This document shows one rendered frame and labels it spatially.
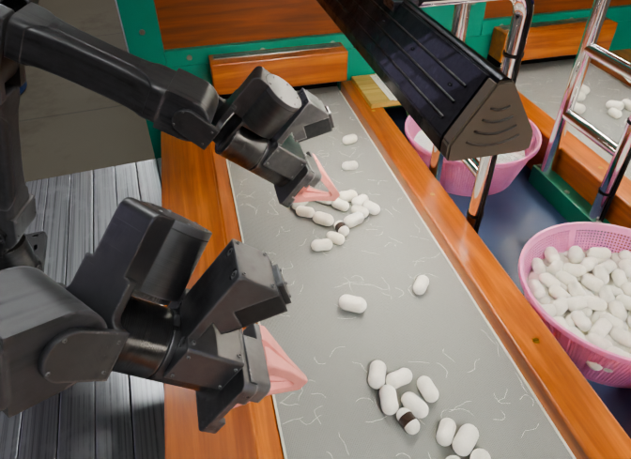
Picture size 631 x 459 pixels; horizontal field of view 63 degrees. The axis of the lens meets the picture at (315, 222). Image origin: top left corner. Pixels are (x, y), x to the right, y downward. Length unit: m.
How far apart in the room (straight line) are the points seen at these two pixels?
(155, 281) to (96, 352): 0.06
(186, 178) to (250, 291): 0.59
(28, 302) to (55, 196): 0.82
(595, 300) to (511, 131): 0.40
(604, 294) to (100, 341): 0.67
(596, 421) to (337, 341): 0.30
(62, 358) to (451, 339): 0.49
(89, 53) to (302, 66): 0.59
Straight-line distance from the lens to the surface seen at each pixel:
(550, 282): 0.82
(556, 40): 1.42
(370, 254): 0.80
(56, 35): 0.69
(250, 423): 0.60
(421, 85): 0.51
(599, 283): 0.84
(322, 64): 1.18
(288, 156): 0.69
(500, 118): 0.46
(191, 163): 0.98
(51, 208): 1.13
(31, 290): 0.36
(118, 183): 1.15
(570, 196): 1.05
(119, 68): 0.67
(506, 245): 0.96
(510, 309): 0.73
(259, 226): 0.85
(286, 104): 0.64
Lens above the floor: 1.28
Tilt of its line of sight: 39 degrees down
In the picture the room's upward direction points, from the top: 1 degrees counter-clockwise
